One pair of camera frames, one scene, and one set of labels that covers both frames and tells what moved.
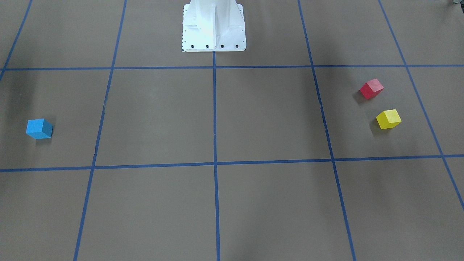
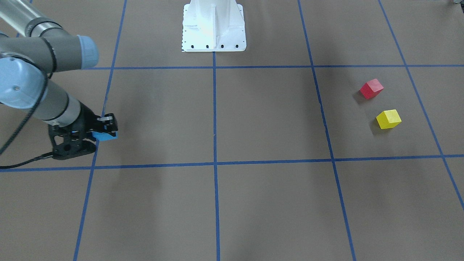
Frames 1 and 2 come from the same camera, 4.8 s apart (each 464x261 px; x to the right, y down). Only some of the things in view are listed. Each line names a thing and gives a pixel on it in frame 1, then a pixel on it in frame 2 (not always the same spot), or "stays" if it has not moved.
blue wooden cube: (39, 128) → (103, 136)
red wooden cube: (371, 88) stays
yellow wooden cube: (388, 119) stays
